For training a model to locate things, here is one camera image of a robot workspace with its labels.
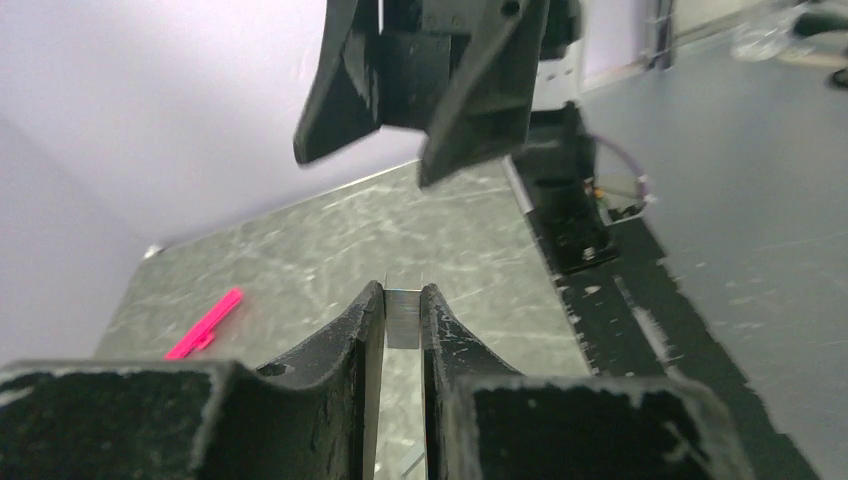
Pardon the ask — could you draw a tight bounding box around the pink plastic clip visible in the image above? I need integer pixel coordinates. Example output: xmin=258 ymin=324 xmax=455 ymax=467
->
xmin=164 ymin=288 xmax=244 ymax=360

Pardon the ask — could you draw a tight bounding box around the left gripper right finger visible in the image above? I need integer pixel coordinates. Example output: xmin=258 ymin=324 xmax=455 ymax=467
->
xmin=420 ymin=284 xmax=755 ymax=479

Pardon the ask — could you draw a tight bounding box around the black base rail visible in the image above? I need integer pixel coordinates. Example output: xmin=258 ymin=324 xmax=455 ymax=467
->
xmin=502 ymin=159 xmax=818 ymax=479

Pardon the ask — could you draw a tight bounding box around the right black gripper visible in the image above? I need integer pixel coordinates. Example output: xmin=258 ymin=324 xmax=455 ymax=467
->
xmin=293 ymin=0 xmax=583 ymax=188

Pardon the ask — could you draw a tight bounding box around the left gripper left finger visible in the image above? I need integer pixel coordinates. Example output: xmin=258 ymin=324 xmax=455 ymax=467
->
xmin=1 ymin=281 xmax=386 ymax=479

